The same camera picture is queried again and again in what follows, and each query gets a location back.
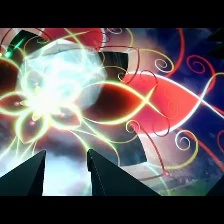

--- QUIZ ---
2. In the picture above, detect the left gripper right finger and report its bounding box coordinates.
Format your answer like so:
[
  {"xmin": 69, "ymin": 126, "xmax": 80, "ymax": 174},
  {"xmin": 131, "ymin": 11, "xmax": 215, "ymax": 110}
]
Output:
[{"xmin": 86, "ymin": 148, "xmax": 162, "ymax": 197}]

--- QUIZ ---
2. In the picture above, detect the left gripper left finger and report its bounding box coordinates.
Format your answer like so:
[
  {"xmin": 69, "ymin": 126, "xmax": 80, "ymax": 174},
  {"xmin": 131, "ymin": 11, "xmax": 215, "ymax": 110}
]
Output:
[{"xmin": 0, "ymin": 149, "xmax": 47, "ymax": 197}]

